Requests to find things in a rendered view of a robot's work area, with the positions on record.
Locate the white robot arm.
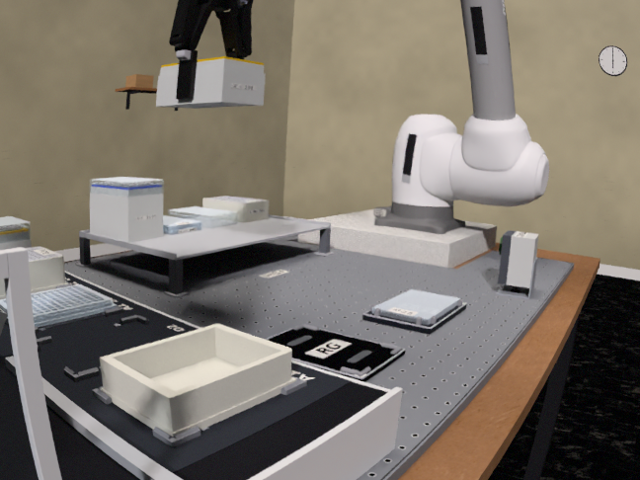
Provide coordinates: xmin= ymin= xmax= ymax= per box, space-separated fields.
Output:
xmin=373 ymin=0 xmax=549 ymax=234

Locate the black flat nest plate labelled rg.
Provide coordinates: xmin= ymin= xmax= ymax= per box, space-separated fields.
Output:
xmin=265 ymin=324 xmax=406 ymax=382

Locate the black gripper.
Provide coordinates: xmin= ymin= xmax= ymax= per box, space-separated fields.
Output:
xmin=169 ymin=0 xmax=254 ymax=99

